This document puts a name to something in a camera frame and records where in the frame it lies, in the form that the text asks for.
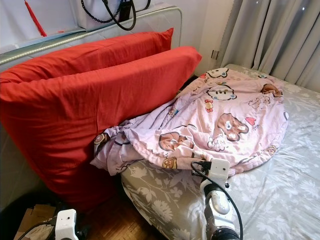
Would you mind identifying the pink cartoon print blanket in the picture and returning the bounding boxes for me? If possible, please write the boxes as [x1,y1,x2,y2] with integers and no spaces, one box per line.
[91,66,289,177]

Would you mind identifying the brown cardboard piece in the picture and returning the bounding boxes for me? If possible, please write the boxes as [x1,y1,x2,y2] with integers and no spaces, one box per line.
[14,204,56,240]

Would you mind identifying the black round waste bin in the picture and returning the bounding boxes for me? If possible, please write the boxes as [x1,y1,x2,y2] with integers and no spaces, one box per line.
[0,192,66,240]

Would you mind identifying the large red cushion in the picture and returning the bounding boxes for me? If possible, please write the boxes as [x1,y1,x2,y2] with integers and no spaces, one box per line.
[2,27,175,83]
[0,46,203,211]

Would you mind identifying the grey curtain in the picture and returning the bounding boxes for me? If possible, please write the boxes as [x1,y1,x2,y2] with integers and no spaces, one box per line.
[217,0,320,93]

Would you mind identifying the red tassel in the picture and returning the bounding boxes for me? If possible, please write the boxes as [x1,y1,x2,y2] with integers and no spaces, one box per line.
[25,0,48,37]

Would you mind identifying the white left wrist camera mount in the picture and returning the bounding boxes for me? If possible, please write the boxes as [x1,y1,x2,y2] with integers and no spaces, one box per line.
[55,209,79,240]

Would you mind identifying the white bag black straps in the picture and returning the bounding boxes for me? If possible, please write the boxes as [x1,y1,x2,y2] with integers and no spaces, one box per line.
[80,0,153,31]

